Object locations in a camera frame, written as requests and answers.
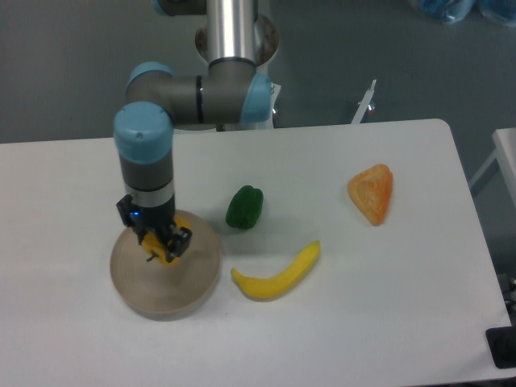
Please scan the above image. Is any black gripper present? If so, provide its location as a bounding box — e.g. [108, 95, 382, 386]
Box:
[116, 194, 193, 262]

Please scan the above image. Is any yellow bell pepper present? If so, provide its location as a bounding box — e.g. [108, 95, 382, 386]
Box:
[140, 216, 191, 267]

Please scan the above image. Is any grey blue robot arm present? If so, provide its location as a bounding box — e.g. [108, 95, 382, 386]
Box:
[113, 1, 273, 264]

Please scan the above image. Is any beige round plate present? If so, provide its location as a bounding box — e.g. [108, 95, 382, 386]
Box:
[110, 210, 222, 321]

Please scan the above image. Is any green bell pepper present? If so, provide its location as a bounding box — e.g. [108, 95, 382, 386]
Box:
[225, 185, 264, 230]

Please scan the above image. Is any orange pepper slice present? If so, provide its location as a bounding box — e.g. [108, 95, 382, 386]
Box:
[347, 164, 393, 226]

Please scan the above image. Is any yellow banana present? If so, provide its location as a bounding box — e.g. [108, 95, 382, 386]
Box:
[231, 240, 321, 302]

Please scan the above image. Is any black device at edge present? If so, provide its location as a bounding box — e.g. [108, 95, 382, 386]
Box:
[485, 326, 515, 369]

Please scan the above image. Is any white side table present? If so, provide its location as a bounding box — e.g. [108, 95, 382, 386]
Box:
[468, 128, 515, 201]

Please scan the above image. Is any blue plastic bag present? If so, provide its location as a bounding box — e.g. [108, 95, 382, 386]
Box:
[408, 0, 515, 27]

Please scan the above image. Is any white pedestal foot bracket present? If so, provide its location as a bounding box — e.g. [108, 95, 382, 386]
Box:
[351, 79, 377, 124]

